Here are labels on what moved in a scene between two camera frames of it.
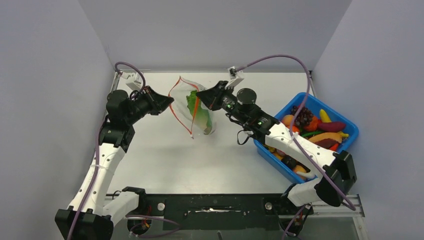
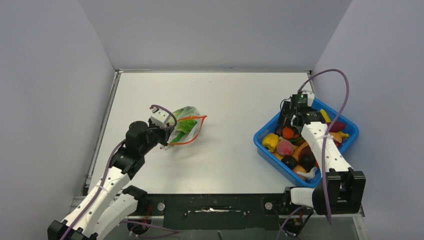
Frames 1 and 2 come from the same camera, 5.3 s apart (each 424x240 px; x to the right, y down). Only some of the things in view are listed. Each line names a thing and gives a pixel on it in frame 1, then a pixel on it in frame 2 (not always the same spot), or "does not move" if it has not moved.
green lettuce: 202,115 -> 183,126
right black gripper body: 222,98 -> 285,117
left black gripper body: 146,103 -> 157,134
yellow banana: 324,116 does not move
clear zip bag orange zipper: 191,111 -> 189,123
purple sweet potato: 332,126 does not move
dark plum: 289,161 does not move
